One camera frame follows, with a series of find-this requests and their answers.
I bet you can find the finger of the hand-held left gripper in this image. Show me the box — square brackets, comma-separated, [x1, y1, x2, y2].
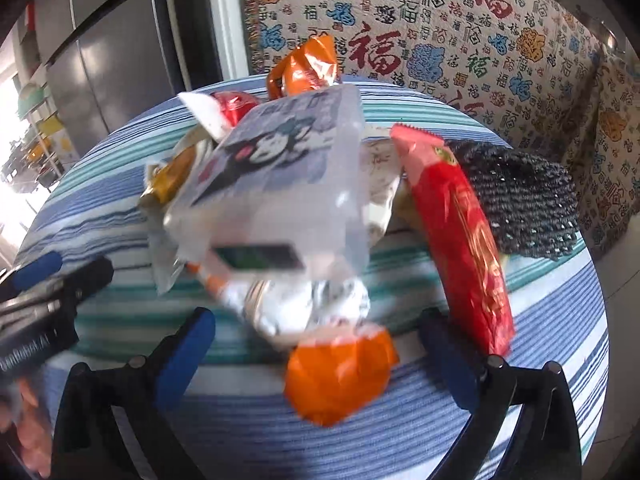
[0, 251, 64, 301]
[46, 257, 115, 312]

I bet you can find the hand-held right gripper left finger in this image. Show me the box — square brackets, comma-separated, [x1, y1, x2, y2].
[52, 306, 217, 480]

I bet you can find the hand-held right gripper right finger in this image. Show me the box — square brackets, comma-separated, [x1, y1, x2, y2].
[417, 307, 584, 480]

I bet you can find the small orange snack packet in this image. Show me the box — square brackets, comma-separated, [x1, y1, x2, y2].
[283, 324, 401, 428]

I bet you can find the long red snack packet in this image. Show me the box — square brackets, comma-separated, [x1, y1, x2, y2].
[389, 123, 517, 358]

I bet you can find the orange and white snack wrapper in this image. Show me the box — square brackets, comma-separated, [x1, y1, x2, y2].
[185, 260, 372, 350]

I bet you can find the clear cartoon print plastic bag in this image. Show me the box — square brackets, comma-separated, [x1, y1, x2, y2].
[162, 84, 373, 281]

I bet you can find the person's left hand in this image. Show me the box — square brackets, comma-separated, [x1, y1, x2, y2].
[0, 376, 54, 479]

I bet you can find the blue striped tablecloth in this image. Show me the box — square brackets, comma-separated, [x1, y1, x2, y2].
[12, 77, 612, 480]

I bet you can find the yellow snack wrapper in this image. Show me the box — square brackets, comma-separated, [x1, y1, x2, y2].
[139, 127, 221, 211]

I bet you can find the storage shelf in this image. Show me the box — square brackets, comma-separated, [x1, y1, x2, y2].
[0, 72, 78, 196]

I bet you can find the black mesh cloth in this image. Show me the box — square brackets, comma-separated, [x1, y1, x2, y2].
[442, 139, 583, 261]

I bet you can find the red and white wrapper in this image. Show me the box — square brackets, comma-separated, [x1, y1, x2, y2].
[178, 91, 262, 142]

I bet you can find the grey refrigerator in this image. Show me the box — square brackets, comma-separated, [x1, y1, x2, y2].
[22, 0, 223, 137]

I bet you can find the printed cushion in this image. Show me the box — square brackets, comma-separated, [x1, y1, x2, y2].
[562, 52, 640, 263]

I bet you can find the large orange snack bag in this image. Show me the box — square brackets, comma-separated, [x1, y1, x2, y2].
[266, 35, 343, 101]

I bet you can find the printed blanket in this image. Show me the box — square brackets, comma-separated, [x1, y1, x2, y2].
[236, 0, 608, 171]

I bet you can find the steel pot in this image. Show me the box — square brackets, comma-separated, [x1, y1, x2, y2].
[517, 0, 628, 56]

